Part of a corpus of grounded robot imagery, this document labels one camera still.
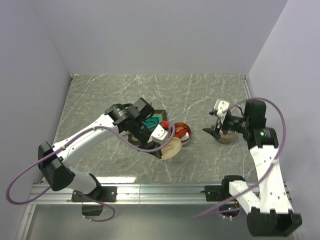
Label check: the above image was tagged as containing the brown-rimmed steel container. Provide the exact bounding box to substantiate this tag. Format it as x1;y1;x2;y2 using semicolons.
216;130;236;144

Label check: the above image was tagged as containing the cream round lid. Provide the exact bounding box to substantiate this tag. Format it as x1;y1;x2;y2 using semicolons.
161;137;182;160

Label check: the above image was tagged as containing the red sausage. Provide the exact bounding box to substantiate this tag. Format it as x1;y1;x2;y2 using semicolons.
174;128;188;139

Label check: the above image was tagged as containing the white red-rimmed steel container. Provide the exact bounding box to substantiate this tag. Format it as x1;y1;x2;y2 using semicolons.
169;122;192;145

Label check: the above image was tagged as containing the orange shrimp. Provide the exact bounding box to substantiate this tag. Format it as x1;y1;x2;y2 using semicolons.
175;126;185;133

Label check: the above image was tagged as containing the brown round lid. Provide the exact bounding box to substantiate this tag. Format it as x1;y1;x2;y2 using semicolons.
219;130;237;140

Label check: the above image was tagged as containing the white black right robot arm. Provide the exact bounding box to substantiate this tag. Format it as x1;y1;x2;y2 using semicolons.
197;97;303;237

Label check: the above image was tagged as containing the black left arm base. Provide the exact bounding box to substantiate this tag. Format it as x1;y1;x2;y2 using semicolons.
71;186;117;218

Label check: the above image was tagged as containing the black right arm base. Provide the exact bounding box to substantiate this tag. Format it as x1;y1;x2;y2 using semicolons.
201;185;241;219

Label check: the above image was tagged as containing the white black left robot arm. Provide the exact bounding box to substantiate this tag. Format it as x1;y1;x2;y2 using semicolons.
38;98;169;201

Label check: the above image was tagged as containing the teal square ceramic plate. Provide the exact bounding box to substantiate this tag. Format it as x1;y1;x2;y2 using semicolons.
128;109;167;145

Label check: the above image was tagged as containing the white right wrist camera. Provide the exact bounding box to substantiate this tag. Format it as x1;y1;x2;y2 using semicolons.
213;99;230;118

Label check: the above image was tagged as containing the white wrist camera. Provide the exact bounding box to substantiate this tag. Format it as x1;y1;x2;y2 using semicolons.
150;124;169;145
213;99;230;118

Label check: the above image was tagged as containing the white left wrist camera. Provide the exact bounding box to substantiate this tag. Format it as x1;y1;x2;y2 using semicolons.
150;124;169;145

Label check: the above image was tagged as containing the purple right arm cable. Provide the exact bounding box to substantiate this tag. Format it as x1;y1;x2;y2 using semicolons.
194;97;287;220

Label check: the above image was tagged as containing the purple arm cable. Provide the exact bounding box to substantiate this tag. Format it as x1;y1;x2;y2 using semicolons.
6;121;176;223
194;97;287;220

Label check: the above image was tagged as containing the aluminium rail frame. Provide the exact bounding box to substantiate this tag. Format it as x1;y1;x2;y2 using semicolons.
14;183;305;240

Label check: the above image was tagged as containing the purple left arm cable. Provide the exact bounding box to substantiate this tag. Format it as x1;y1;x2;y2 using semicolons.
6;121;176;223

